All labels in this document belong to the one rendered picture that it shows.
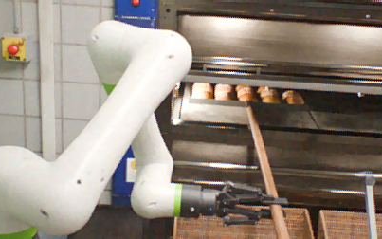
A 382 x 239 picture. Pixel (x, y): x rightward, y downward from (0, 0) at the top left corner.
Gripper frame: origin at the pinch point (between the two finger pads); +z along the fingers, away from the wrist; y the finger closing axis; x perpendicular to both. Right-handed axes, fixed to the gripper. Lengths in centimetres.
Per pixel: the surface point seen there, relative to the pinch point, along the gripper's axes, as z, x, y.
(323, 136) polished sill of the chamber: 29, -70, 2
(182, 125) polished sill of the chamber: -28, -71, 2
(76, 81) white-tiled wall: -71, -71, -13
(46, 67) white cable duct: -82, -69, -18
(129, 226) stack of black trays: -45, -45, 35
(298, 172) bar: 12.6, -32.9, 2.9
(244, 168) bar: -5.7, -33.1, 2.9
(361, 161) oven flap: 47, -72, 13
